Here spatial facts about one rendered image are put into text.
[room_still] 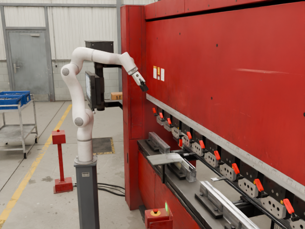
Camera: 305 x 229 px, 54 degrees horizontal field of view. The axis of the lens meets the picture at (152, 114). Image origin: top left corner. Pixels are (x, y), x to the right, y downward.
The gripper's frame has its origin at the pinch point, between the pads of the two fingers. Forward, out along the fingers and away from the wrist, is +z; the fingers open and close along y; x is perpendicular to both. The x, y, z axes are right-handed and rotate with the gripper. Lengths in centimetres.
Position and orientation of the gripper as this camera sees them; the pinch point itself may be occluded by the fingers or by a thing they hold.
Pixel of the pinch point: (145, 89)
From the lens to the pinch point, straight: 231.5
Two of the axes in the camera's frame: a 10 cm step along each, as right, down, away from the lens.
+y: -2.2, -0.4, 9.8
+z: 5.5, 8.2, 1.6
